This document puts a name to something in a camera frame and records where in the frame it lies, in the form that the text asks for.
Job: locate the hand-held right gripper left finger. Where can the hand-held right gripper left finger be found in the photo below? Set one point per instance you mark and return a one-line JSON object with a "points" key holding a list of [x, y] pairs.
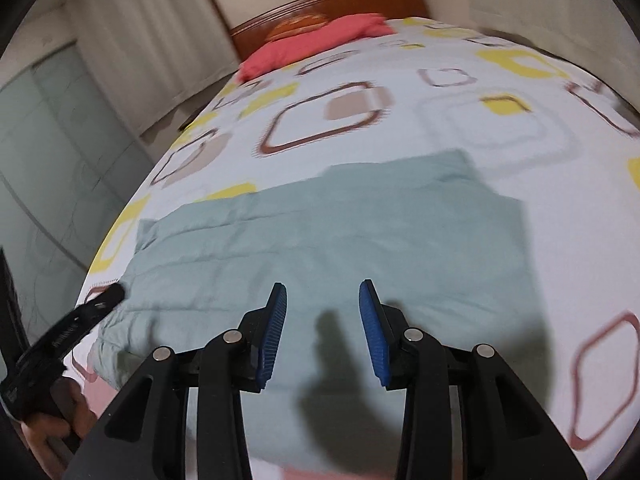
{"points": [[272, 340]]}

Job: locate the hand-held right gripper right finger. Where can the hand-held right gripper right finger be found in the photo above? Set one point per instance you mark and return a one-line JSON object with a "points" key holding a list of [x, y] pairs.
{"points": [[375, 335]]}

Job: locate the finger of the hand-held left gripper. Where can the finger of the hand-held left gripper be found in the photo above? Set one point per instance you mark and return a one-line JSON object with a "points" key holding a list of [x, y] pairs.
{"points": [[102, 302]]}

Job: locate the light green quilted jacket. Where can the light green quilted jacket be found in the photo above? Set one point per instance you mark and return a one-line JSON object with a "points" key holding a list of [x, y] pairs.
{"points": [[325, 240]]}

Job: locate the person's left hand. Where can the person's left hand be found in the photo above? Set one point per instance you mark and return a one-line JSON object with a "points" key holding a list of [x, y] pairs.
{"points": [[47, 440]]}

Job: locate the dark panel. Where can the dark panel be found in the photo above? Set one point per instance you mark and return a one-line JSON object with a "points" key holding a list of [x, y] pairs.
{"points": [[10, 305]]}

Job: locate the frosted glass wardrobe door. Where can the frosted glass wardrobe door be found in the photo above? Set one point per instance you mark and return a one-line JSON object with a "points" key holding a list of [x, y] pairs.
{"points": [[60, 160]]}

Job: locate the patterned white bed sheet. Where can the patterned white bed sheet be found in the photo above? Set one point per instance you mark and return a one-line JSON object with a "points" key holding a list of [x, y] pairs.
{"points": [[450, 125]]}

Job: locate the cream curtain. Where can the cream curtain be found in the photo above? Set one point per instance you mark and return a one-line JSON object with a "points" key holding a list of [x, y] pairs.
{"points": [[540, 0], [150, 35]]}

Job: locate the coral pink quilt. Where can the coral pink quilt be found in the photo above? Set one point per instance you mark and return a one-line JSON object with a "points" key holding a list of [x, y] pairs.
{"points": [[320, 40]]}

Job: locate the orange pillow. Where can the orange pillow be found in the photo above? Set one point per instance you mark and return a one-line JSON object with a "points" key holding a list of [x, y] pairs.
{"points": [[295, 26]]}

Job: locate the wooden headboard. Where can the wooden headboard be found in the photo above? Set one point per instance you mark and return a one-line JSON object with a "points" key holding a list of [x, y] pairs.
{"points": [[350, 2]]}

